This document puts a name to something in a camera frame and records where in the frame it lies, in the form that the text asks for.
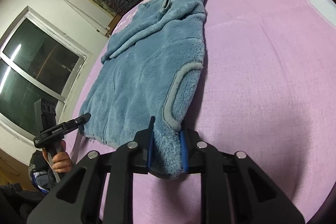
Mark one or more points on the white leaning board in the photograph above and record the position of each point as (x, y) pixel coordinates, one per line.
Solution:
(93, 14)

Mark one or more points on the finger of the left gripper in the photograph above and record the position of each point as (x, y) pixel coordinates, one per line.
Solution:
(76, 123)

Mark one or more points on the purple printed bed sheet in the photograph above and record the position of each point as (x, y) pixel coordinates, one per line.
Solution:
(268, 89)

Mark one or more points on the blue fleece jacket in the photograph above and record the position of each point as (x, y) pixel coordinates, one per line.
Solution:
(151, 68)

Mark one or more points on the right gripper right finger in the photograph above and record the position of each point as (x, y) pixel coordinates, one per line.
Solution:
(234, 189)

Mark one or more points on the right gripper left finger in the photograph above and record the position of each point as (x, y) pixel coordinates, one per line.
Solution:
(100, 187)

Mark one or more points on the person's left hand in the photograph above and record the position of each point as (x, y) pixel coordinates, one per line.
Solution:
(61, 162)

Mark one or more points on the window with white frame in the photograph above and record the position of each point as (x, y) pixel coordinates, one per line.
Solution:
(38, 61)

